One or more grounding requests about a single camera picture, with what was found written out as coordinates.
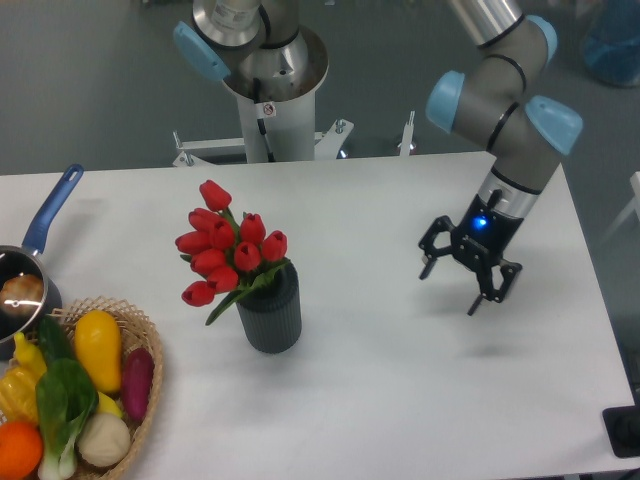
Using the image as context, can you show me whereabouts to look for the blue handled saucepan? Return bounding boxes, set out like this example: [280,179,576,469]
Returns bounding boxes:
[1,164,84,361]

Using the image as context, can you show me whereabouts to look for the woven bamboo basket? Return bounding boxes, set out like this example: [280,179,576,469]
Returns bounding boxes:
[0,295,165,480]

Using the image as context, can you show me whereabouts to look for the black device at edge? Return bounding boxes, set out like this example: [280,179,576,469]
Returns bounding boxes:
[602,405,639,458]

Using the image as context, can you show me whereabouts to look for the white chair frame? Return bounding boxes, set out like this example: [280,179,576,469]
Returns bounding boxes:
[599,171,639,245]

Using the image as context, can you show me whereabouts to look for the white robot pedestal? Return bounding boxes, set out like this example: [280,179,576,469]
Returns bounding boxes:
[224,26,329,163]

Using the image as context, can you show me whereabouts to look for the white garlic bulb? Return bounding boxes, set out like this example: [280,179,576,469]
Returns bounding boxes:
[77,413,131,468]

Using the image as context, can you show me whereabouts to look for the yellow squash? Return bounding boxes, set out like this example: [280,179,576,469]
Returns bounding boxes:
[74,310,122,395]

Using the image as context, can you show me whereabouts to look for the bread roll in pan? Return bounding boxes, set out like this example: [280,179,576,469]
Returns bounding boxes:
[1,274,44,317]

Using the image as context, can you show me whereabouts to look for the dark grey ribbed vase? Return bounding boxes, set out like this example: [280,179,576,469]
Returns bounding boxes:
[237,263,302,354]

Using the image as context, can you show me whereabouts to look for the purple eggplant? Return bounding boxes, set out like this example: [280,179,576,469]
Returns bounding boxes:
[121,348,154,422]

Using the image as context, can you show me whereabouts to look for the green bok choy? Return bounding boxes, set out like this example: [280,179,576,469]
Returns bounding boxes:
[36,358,98,479]

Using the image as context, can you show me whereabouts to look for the yellow bell pepper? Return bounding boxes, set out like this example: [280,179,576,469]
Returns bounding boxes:
[1,332,47,426]

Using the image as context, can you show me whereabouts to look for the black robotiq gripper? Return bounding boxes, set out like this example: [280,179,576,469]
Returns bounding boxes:
[418,192,523,316]

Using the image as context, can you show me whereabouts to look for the red tulip bouquet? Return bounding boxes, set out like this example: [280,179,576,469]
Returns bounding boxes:
[175,180,291,326]

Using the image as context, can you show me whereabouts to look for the blue water jug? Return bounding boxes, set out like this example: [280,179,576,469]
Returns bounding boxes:
[582,0,639,87]

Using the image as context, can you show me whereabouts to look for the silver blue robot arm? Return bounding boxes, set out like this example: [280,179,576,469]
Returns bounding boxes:
[173,1,583,303]

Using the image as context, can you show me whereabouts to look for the orange fruit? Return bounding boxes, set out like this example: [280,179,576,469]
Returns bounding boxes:
[1,421,43,479]

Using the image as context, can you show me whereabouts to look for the dark green cucumber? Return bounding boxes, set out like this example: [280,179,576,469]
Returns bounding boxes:
[37,315,76,366]

